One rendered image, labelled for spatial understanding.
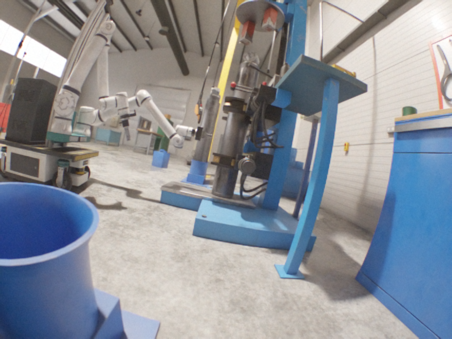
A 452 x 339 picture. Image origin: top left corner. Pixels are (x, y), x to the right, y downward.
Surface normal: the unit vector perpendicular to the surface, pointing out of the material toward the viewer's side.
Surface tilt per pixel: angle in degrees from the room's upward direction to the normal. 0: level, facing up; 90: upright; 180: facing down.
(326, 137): 90
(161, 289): 0
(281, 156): 90
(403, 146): 90
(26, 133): 90
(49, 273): 117
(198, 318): 0
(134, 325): 0
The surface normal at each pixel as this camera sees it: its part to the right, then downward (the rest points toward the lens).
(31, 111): 0.36, 0.14
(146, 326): 0.21, -0.98
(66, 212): 0.07, -0.40
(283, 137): 0.04, 0.07
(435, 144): -0.98, -0.21
